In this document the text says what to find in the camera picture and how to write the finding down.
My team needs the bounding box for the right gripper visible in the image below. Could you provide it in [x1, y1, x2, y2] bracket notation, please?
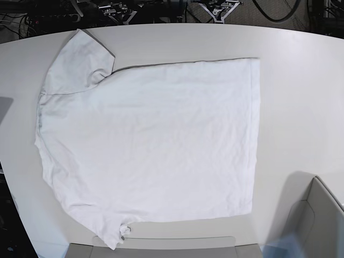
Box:
[98, 4, 137, 23]

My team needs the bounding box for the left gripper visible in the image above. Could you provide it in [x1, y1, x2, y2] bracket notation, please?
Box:
[198, 0, 241, 23]

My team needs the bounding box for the white T-shirt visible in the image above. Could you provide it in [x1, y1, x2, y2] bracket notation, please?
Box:
[35, 30, 260, 249]

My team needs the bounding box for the grey laptop corner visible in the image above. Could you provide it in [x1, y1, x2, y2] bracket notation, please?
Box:
[0, 97, 13, 124]

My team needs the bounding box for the grey cardboard box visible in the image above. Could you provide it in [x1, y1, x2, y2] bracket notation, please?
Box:
[284, 176, 343, 257]

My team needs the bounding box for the blue translucent object corner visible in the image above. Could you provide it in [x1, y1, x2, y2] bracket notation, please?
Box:
[260, 234, 300, 258]

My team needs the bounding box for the black cable loop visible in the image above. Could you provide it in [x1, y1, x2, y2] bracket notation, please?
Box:
[252, 0, 302, 22]

